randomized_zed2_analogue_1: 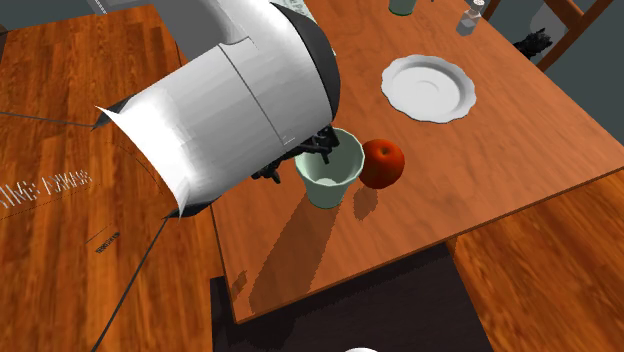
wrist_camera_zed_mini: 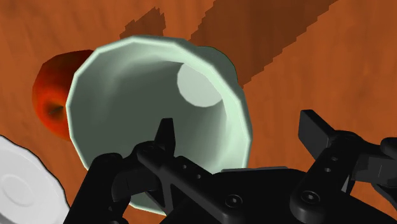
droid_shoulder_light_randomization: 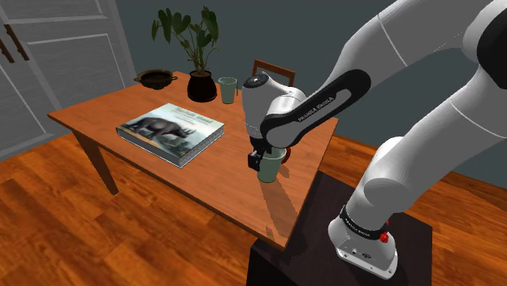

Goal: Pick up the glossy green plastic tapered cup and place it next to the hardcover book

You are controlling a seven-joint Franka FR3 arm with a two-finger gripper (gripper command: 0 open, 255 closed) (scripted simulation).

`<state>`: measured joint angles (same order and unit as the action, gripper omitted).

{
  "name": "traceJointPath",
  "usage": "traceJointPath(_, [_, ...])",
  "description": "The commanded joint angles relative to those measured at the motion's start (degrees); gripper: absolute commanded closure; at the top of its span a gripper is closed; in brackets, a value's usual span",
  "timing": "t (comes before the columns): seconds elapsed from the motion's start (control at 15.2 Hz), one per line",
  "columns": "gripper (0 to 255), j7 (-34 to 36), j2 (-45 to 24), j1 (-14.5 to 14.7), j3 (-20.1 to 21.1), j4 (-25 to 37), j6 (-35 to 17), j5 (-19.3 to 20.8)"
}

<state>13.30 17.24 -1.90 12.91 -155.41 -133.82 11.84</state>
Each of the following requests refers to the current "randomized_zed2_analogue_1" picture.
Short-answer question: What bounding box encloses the clear glass shaker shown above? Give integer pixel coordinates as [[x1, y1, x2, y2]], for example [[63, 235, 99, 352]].
[[455, 0, 487, 38]]

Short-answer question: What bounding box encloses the black shaggy object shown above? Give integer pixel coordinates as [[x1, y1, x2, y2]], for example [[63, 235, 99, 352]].
[[512, 27, 554, 61]]

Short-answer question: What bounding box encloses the wooden table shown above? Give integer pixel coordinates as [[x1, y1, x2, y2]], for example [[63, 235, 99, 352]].
[[176, 0, 624, 326]]

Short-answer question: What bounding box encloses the red apple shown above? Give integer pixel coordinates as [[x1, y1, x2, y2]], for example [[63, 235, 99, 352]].
[[358, 138, 406, 190]]

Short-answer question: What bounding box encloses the white scalloped plate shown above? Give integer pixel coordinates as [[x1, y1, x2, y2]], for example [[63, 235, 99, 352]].
[[380, 53, 477, 125]]

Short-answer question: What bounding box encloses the pale green cup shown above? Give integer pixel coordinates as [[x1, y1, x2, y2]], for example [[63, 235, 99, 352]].
[[294, 127, 366, 210]]

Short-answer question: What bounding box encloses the wooden chair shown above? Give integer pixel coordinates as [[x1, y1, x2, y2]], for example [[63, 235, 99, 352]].
[[482, 0, 616, 74]]

